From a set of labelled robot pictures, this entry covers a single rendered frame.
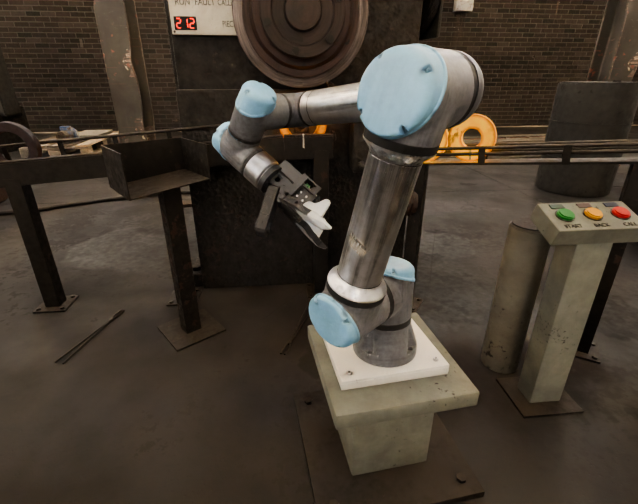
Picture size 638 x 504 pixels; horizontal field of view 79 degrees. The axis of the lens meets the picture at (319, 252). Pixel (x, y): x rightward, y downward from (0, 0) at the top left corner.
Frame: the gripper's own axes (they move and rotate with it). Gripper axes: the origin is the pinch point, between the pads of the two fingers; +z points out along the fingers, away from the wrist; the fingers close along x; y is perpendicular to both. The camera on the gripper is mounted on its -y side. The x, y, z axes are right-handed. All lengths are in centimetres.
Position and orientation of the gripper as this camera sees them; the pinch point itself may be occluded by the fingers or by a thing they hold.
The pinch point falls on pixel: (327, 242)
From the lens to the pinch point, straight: 84.3
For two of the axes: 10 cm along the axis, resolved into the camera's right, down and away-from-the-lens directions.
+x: -0.5, 2.5, 9.7
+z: 7.3, 6.7, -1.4
